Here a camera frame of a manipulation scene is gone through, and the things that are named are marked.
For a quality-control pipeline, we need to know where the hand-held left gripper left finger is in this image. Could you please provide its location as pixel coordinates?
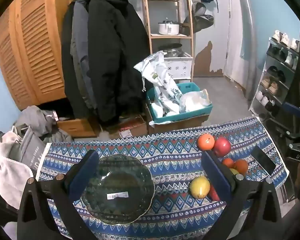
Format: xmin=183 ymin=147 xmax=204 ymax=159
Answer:
xmin=16 ymin=149 xmax=100 ymax=240

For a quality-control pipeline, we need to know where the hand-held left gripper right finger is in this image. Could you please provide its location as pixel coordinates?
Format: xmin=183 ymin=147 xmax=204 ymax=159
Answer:
xmin=201 ymin=150 xmax=283 ymax=240

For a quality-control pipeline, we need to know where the wooden drawer box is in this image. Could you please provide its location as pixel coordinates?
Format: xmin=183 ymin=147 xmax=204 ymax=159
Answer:
xmin=56 ymin=116 xmax=100 ymax=138

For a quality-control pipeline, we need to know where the white cooking pot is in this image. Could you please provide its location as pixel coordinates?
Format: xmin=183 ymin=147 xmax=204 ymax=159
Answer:
xmin=158 ymin=18 xmax=182 ymax=35

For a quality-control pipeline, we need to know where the yellow pear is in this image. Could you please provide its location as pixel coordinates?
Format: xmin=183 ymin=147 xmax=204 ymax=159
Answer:
xmin=189 ymin=176 xmax=211 ymax=199

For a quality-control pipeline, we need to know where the dark hanging bag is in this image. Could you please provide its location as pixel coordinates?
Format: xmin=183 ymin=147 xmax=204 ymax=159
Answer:
xmin=182 ymin=2 xmax=215 ymax=34

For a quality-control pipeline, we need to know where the metal shoe rack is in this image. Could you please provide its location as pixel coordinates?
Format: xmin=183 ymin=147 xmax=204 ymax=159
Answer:
xmin=249 ymin=30 xmax=300 ymax=119

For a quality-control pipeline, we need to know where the white door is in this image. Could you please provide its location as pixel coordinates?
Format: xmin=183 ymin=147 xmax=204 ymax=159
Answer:
xmin=224 ymin=0 xmax=255 ymax=98

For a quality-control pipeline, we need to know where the group of shoes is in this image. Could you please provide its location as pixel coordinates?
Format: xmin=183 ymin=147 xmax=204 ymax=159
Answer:
xmin=255 ymin=30 xmax=300 ymax=112

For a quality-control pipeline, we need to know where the black hanging jacket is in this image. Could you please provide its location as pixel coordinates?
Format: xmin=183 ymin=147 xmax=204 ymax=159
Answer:
xmin=61 ymin=0 xmax=150 ymax=124

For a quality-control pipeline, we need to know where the small tangerine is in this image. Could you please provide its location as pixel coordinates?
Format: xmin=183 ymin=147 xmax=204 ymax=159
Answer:
xmin=222 ymin=157 xmax=235 ymax=169

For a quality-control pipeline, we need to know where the cardboard box with red label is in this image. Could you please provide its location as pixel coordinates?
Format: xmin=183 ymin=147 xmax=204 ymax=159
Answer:
xmin=102 ymin=115 xmax=148 ymax=139

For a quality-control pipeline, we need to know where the wooden shelf rack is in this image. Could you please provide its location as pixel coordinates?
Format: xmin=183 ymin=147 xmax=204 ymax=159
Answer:
xmin=142 ymin=0 xmax=194 ymax=80

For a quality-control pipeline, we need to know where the grey tote bag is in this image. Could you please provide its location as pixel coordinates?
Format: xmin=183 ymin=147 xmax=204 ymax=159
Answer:
xmin=11 ymin=126 xmax=46 ymax=178

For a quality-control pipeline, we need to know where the black smartphone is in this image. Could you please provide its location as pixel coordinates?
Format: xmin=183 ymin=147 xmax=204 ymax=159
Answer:
xmin=250 ymin=146 xmax=276 ymax=175

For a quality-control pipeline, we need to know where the orange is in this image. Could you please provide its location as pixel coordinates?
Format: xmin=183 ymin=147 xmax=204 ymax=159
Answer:
xmin=233 ymin=159 xmax=249 ymax=177
xmin=197 ymin=133 xmax=215 ymax=151

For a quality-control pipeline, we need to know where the white floral bag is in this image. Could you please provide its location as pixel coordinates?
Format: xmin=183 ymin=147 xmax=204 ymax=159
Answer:
xmin=134 ymin=51 xmax=183 ymax=117

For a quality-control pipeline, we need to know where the white towel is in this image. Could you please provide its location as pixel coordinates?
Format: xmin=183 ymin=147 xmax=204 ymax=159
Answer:
xmin=0 ymin=129 xmax=34 ymax=209

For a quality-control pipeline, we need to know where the wooden louvred wardrobe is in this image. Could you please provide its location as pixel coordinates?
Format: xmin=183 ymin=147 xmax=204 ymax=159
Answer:
xmin=0 ymin=0 xmax=77 ymax=110

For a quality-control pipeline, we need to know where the clear plastic bag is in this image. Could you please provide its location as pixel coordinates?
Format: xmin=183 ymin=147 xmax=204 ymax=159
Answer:
xmin=179 ymin=89 xmax=212 ymax=113

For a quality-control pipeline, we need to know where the dark green glass plate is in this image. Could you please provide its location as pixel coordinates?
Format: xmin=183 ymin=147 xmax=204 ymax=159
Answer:
xmin=80 ymin=154 xmax=155 ymax=224

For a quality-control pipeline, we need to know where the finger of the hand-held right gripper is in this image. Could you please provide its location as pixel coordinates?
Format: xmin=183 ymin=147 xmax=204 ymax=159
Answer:
xmin=282 ymin=102 xmax=300 ymax=121
xmin=264 ymin=117 xmax=300 ymax=143

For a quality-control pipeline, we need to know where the grey hanging jacket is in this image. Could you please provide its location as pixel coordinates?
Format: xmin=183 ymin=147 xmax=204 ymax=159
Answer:
xmin=70 ymin=0 xmax=98 ymax=109

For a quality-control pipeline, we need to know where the red apple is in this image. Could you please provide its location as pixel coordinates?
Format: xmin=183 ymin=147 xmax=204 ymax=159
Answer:
xmin=208 ymin=184 xmax=220 ymax=202
xmin=213 ymin=137 xmax=232 ymax=157

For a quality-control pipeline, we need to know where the large cardboard box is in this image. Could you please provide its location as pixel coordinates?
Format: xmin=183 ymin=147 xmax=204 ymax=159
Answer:
xmin=146 ymin=105 xmax=210 ymax=137

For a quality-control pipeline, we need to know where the teal plastic crate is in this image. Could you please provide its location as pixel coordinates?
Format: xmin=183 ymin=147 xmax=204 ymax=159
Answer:
xmin=146 ymin=82 xmax=213 ymax=125

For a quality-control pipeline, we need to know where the metal pot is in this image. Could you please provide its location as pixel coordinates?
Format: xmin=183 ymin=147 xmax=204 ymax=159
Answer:
xmin=158 ymin=43 xmax=183 ymax=58

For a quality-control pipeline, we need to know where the blue patterned tablecloth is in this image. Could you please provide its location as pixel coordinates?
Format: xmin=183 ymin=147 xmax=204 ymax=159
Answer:
xmin=36 ymin=116 xmax=290 ymax=240

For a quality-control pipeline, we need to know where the grey clothing pile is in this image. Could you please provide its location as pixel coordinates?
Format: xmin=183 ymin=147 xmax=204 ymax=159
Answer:
xmin=14 ymin=106 xmax=73 ymax=143

